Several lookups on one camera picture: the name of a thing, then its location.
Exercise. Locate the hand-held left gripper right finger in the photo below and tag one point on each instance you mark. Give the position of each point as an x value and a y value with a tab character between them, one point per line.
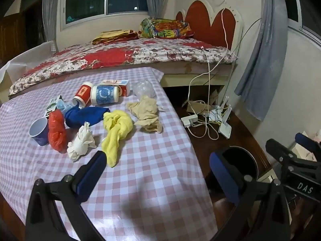
223	178

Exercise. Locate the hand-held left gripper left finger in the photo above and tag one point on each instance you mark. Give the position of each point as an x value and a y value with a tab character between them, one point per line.
92	174

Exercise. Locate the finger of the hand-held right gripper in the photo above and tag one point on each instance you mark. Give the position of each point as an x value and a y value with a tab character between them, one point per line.
304	139
275	148

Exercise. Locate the black trash bin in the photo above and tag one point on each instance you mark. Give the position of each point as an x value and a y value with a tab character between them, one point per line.
240	158

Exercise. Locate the green and white milk carton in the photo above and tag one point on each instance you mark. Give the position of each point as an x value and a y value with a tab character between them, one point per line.
52	105

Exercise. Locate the blue paper cup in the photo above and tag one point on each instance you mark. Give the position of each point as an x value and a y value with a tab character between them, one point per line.
105	95

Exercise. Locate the red paper cup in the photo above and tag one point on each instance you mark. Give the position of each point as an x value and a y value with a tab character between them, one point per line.
82	94

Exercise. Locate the clear plastic bag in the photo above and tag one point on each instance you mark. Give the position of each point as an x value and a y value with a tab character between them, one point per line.
144	89

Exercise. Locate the cream stool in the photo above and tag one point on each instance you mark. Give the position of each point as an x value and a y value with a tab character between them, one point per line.
264	177

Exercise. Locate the crumpled white paper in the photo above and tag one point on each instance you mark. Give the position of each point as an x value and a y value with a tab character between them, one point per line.
81	143

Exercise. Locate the white router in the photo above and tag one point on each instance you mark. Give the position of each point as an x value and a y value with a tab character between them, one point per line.
224	128

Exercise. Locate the yellow cloth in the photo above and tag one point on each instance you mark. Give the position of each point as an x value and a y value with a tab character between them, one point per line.
116	130

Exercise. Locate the red plastic bag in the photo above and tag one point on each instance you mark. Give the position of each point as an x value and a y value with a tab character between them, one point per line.
57	130

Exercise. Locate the pink checkered tablecloth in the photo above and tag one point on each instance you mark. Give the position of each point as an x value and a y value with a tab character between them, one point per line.
150	168

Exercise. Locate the blue cloth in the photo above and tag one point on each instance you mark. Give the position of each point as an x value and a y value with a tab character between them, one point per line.
85	115

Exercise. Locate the white power strip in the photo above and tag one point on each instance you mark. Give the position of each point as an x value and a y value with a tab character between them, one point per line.
189	120

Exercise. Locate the purple paper cup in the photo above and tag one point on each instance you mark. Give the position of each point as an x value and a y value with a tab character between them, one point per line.
39	131

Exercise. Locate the blue face mask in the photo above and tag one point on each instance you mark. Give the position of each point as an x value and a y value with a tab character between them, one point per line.
63	106

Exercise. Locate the cardboard box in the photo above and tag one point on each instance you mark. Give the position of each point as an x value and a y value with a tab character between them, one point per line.
198	105

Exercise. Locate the beige cloth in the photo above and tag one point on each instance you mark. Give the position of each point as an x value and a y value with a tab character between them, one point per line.
145	114

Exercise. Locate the small red and white box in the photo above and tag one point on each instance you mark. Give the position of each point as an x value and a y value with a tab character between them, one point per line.
121	84

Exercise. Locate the red floral bed cover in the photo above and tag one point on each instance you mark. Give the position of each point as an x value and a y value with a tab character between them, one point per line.
125	55

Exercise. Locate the white plastic sheet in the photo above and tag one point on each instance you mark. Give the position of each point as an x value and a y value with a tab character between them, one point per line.
30	55

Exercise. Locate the red heart-shaped headboard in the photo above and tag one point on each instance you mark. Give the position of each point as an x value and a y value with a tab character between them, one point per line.
208	27

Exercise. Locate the folded yellow blanket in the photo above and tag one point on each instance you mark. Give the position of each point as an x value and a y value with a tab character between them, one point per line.
115	35

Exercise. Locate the colourful patterned pillow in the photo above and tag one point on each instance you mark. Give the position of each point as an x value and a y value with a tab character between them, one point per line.
165	29

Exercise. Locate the wooden door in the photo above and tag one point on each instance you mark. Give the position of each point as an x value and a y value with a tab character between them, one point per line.
15	30

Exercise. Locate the cream bed frame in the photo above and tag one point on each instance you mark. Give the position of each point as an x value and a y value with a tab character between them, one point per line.
195	79

